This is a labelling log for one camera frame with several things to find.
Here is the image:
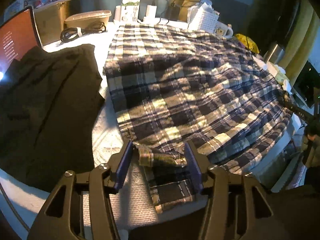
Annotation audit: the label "cardboard box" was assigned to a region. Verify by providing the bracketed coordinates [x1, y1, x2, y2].
[34, 2, 70, 46]

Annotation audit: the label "white charger plug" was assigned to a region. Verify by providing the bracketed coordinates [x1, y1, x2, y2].
[145, 4, 157, 18]

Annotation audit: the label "white perforated basket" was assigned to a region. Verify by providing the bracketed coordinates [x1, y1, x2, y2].
[187, 3, 220, 33]

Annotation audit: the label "black power adapter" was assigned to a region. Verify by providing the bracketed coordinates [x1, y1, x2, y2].
[165, 4, 180, 21]

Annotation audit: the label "milk carton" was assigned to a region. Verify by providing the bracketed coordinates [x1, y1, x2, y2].
[120, 0, 140, 23]

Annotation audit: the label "yellow plastic bag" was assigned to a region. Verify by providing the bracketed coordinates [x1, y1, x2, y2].
[234, 34, 260, 54]

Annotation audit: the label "white bear mug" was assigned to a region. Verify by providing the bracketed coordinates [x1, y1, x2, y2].
[214, 21, 234, 39]

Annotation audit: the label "tissue box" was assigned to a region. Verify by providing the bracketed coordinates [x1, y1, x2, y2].
[265, 62, 291, 93]

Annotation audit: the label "coiled black cable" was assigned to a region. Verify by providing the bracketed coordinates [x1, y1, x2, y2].
[60, 21, 107, 43]

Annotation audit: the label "stainless steel thermos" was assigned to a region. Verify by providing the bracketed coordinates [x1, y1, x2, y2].
[264, 42, 285, 64]

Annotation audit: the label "brown lidded food container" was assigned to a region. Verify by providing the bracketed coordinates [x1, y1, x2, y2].
[63, 10, 112, 31]

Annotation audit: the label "laptop screen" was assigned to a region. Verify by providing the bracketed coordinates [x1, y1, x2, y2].
[0, 6, 42, 78]

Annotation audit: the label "plaid checkered pants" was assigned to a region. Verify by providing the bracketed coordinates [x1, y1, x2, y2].
[104, 23, 292, 213]

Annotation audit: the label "white power strip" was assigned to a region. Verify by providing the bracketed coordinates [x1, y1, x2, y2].
[142, 16, 169, 25]

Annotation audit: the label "black folded garment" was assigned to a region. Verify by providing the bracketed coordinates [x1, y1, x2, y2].
[1, 44, 104, 192]

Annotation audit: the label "white holder stand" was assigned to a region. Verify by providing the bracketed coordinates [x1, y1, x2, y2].
[114, 5, 121, 22]

